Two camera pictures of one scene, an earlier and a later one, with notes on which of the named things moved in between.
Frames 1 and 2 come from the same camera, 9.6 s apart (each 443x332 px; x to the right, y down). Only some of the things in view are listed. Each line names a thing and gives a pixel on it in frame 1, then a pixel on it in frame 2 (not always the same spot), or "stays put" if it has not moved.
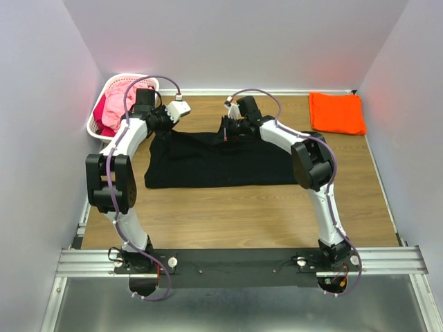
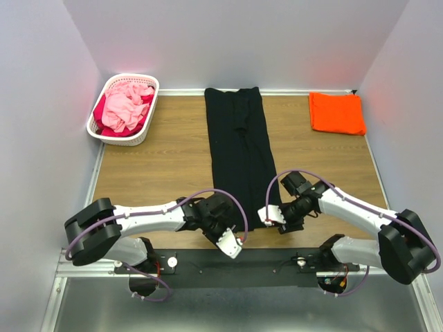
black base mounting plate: x=232 y=268 stays put
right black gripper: x=225 y=133 to x=289 y=226
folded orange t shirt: x=336 y=113 stays put
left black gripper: x=162 y=111 to x=226 y=224
